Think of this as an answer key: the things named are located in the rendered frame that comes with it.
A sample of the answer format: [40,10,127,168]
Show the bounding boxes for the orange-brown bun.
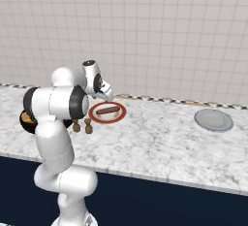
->
[20,112,37,124]

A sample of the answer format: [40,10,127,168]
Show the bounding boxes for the dark blue cabinet front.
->
[0,155,248,226]

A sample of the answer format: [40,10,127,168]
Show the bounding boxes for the grey plate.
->
[193,108,234,133]

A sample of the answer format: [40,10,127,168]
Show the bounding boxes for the brown wooden shaker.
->
[83,117,94,135]
[72,118,81,134]

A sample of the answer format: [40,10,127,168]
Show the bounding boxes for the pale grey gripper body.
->
[98,81,115,104]

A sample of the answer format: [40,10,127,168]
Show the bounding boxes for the brown sausage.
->
[96,105,121,115]

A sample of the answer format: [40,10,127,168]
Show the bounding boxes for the red-rimmed white plate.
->
[88,101,128,125]

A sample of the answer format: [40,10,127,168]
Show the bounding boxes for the black bowl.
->
[19,108,75,135]

